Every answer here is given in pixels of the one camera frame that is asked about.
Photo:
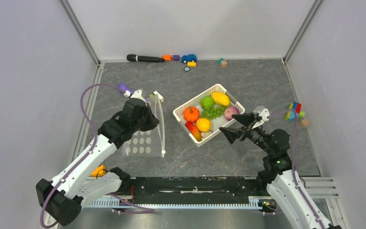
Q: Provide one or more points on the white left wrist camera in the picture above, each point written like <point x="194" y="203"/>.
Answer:
<point x="136" y="94"/>

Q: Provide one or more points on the blue toy car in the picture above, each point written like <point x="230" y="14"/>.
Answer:
<point x="189" y="58"/>

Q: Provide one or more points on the orange toy piece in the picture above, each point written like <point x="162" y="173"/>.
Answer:
<point x="167" y="57"/>

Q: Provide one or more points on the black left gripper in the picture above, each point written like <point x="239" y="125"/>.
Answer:
<point x="153" y="121"/>

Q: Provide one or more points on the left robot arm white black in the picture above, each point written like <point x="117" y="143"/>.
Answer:
<point x="65" y="195"/>

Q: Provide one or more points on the yellow orange toy fruit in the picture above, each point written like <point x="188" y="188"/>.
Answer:
<point x="203" y="124"/>

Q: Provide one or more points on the purple toy block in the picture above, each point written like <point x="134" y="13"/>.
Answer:
<point x="176" y="57"/>

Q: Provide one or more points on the small round toy wheel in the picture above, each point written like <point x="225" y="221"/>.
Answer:
<point x="186" y="69"/>

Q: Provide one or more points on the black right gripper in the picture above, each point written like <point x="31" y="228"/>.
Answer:
<point x="246" y="119"/>

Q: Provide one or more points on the green toy grapes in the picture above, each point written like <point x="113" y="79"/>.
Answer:
<point x="213" y="113"/>

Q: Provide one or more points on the green toy lettuce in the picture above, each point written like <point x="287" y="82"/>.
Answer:
<point x="207" y="103"/>

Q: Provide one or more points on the wooden toy cube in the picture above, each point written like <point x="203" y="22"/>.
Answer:
<point x="223" y="64"/>

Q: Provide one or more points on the black microphone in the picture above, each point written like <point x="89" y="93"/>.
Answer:
<point x="139" y="58"/>

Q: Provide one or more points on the purple toy onion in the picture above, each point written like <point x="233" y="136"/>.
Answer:
<point x="230" y="111"/>

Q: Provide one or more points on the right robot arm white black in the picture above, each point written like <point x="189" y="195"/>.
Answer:
<point x="279" y="177"/>

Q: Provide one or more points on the yellow toy brick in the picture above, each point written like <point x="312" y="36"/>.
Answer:
<point x="191" y="64"/>

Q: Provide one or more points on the orange toy pumpkin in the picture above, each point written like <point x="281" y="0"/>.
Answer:
<point x="191" y="114"/>

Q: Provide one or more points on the light wooden cube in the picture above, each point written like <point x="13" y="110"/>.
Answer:
<point x="304" y="123"/>

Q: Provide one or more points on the white toy garlic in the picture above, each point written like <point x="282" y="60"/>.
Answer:
<point x="206" y="134"/>

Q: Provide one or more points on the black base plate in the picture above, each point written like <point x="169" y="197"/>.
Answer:
<point x="191" y="190"/>

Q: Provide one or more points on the clear zip top bag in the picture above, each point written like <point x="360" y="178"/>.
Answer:
<point x="148" y="143"/>

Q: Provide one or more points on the white slotted cable duct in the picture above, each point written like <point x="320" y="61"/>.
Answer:
<point x="114" y="203"/>

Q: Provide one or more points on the green blue white brick stack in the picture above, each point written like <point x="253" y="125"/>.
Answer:
<point x="159" y="96"/>

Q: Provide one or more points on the multicolour block stack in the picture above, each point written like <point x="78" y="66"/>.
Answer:
<point x="295" y="110"/>

